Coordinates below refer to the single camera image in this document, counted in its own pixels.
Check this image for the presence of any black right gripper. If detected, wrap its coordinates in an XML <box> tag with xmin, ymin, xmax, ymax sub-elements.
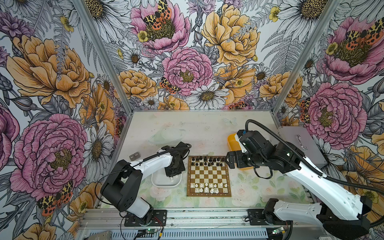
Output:
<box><xmin>224</xmin><ymin>150</ymin><xmax>269</xmax><ymax>169</ymax></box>

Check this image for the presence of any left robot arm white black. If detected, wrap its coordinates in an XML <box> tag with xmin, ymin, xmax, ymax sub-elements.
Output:
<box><xmin>100</xmin><ymin>142</ymin><xmax>192</xmax><ymax>221</ymax></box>

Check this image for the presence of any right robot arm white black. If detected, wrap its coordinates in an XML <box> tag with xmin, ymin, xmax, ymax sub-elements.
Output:
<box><xmin>225</xmin><ymin>130</ymin><xmax>372</xmax><ymax>240</ymax></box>

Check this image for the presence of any wooden chess board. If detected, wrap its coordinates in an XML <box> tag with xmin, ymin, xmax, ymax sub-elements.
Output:
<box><xmin>187</xmin><ymin>156</ymin><xmax>232</xmax><ymax>197</ymax></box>

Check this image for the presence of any yellow plastic tray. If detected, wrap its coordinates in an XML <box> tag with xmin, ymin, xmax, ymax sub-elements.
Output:
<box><xmin>227</xmin><ymin>134</ymin><xmax>252</xmax><ymax>171</ymax></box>

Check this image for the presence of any white plastic tray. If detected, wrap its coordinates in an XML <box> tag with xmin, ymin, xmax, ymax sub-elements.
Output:
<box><xmin>151</xmin><ymin>168</ymin><xmax>183</xmax><ymax>188</ymax></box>

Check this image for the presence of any grey metal box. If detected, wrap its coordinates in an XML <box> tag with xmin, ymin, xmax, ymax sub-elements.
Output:
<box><xmin>278</xmin><ymin>127</ymin><xmax>327</xmax><ymax>169</ymax></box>

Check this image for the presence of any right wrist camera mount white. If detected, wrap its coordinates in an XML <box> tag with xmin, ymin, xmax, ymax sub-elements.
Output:
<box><xmin>235</xmin><ymin>130</ymin><xmax>247</xmax><ymax>153</ymax></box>

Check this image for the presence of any small grey bracket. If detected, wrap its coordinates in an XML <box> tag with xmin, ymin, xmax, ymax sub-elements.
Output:
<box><xmin>129</xmin><ymin>152</ymin><xmax>141</xmax><ymax>162</ymax></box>

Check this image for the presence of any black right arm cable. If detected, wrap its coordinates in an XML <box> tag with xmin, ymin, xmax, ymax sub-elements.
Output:
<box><xmin>244</xmin><ymin>119</ymin><xmax>384</xmax><ymax>229</ymax></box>

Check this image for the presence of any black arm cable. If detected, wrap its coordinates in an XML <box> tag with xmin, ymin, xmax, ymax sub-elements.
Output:
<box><xmin>94</xmin><ymin>143</ymin><xmax>193</xmax><ymax>208</ymax></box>
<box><xmin>244</xmin><ymin>119</ymin><xmax>384</xmax><ymax>229</ymax></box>

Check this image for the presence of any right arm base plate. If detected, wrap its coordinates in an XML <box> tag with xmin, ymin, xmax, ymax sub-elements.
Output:
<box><xmin>244</xmin><ymin>209</ymin><xmax>292</xmax><ymax>226</ymax></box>

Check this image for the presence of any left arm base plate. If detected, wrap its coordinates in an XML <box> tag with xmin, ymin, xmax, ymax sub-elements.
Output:
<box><xmin>124</xmin><ymin>210</ymin><xmax>168</xmax><ymax>227</ymax></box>

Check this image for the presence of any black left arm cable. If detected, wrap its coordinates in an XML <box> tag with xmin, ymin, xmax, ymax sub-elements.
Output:
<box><xmin>94</xmin><ymin>143</ymin><xmax>193</xmax><ymax>208</ymax></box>

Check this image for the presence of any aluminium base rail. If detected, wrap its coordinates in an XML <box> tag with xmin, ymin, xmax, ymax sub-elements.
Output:
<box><xmin>78</xmin><ymin>206</ymin><xmax>334</xmax><ymax>230</ymax></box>

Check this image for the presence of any aluminium corner post left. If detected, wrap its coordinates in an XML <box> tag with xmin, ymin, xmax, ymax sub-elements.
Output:
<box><xmin>74</xmin><ymin>1</ymin><xmax>134</xmax><ymax>117</ymax></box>

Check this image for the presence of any aluminium corner post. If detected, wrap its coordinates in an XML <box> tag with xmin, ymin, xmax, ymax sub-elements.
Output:
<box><xmin>272</xmin><ymin>0</ymin><xmax>341</xmax><ymax>115</ymax></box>
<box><xmin>74</xmin><ymin>1</ymin><xmax>134</xmax><ymax>117</ymax></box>

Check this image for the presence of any aluminium corner post right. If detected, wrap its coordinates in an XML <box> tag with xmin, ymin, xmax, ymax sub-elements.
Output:
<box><xmin>272</xmin><ymin>0</ymin><xmax>341</xmax><ymax>115</ymax></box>

